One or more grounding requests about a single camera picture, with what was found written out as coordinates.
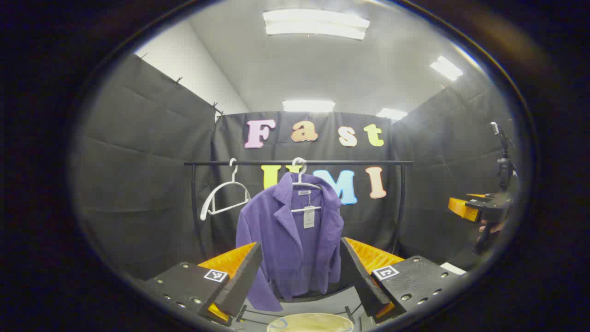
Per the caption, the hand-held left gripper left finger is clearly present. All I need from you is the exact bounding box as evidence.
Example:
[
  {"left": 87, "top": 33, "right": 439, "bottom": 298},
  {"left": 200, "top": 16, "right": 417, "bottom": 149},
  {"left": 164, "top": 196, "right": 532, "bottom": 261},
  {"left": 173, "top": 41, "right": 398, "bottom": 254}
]
[{"left": 138, "top": 242, "right": 263, "bottom": 327}]

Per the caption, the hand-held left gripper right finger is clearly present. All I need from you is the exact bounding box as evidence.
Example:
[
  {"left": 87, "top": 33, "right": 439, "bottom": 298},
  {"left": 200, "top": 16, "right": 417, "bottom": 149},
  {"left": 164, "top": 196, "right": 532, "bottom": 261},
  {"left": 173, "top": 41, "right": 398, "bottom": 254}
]
[{"left": 340, "top": 237, "right": 466, "bottom": 323}]

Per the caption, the purple knit jacket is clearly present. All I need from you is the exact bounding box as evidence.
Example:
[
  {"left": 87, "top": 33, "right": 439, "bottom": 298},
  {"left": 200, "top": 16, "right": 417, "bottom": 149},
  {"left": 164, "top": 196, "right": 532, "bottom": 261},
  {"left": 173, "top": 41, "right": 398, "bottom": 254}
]
[{"left": 236, "top": 173, "right": 345, "bottom": 312}]

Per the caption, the beige laundry hamper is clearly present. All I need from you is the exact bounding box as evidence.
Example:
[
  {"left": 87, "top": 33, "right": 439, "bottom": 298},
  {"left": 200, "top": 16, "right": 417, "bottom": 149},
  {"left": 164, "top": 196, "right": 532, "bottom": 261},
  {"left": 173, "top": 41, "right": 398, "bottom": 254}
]
[{"left": 266, "top": 313, "right": 354, "bottom": 332}]

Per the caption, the white clothes hanger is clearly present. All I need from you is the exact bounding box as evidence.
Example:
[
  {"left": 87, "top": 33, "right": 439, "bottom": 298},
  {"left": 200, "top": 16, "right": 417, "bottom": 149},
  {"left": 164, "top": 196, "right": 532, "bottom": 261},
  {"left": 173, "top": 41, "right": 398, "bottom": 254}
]
[
  {"left": 200, "top": 158, "right": 252, "bottom": 221},
  {"left": 290, "top": 157, "right": 324, "bottom": 213}
]

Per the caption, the black clothes rack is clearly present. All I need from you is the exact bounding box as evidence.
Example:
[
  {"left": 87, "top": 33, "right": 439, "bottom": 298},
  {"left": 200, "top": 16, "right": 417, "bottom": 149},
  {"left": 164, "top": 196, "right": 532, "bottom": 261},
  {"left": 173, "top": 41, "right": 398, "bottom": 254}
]
[{"left": 183, "top": 160, "right": 414, "bottom": 323}]

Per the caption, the black backdrop cloth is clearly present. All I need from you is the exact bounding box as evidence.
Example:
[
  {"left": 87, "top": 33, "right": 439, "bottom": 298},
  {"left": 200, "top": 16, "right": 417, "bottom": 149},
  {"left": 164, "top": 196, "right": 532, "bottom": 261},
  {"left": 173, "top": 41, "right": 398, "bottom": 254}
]
[{"left": 76, "top": 53, "right": 519, "bottom": 282}]

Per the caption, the large ceiling light panel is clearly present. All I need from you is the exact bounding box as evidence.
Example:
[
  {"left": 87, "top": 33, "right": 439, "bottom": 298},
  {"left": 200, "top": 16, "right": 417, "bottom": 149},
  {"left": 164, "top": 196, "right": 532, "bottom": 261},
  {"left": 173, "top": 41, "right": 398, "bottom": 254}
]
[{"left": 263, "top": 8, "right": 371, "bottom": 41}]

